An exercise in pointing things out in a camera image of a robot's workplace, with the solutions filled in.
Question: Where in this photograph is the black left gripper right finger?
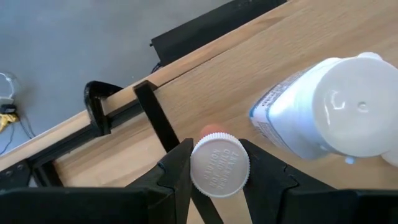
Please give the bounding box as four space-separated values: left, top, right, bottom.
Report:
239 138 336 224

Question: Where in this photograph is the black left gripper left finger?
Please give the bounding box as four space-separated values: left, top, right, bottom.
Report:
124 138 196 224

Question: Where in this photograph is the red pill vial white cap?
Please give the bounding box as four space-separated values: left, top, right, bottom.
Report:
189 123 251 199

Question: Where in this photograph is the large round white bottle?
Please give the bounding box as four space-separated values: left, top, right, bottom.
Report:
248 57 398 161

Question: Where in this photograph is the wooden shelf black metal frame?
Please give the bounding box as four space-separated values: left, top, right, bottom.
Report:
132 0 398 224

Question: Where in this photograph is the black table clamp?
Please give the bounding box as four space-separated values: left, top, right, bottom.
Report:
83 80 124 137

